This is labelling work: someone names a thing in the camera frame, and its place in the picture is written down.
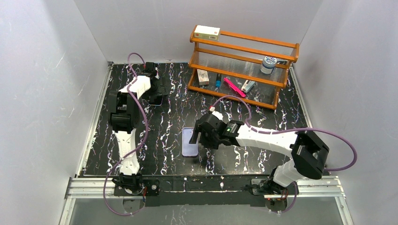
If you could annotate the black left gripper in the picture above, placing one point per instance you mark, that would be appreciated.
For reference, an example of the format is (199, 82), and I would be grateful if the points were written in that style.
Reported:
(162, 87)

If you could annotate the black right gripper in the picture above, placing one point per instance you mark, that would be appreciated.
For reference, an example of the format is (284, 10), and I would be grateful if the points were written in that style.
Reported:
(201, 132)

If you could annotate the lavender phone case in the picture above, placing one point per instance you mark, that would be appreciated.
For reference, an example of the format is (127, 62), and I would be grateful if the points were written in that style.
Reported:
(188, 149)

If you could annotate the blue-edged black smartphone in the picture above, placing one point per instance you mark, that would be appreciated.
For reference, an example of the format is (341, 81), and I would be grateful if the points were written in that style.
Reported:
(156, 100)

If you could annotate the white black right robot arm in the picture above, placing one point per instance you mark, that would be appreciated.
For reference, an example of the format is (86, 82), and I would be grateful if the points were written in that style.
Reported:
(307, 152)

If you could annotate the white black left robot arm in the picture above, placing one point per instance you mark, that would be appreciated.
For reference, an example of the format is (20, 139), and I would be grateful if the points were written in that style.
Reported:
(124, 115)

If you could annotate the small white staple box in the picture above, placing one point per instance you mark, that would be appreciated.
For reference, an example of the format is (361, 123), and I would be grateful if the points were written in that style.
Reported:
(203, 78)

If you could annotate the blue black marker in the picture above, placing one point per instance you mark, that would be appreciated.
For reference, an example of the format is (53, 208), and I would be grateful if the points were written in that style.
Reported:
(218, 80)

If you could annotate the pink comb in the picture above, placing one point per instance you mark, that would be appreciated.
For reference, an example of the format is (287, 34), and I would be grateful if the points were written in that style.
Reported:
(238, 91)

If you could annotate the white green box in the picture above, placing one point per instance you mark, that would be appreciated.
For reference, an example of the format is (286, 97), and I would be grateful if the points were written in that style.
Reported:
(206, 32)

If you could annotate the white teal stapler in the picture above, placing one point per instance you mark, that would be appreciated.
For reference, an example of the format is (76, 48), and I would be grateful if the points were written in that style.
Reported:
(247, 86)

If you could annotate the orange wooden shelf rack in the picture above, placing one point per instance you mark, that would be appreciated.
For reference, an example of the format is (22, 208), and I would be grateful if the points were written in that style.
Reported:
(239, 58)

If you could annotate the blue white round jar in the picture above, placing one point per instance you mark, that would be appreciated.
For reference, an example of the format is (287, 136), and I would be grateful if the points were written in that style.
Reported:
(268, 64)

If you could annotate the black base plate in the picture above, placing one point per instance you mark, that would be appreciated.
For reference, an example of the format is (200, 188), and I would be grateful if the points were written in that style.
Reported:
(158, 190)

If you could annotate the aluminium rail frame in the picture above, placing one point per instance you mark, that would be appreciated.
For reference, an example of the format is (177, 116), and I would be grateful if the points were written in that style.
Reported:
(91, 199)

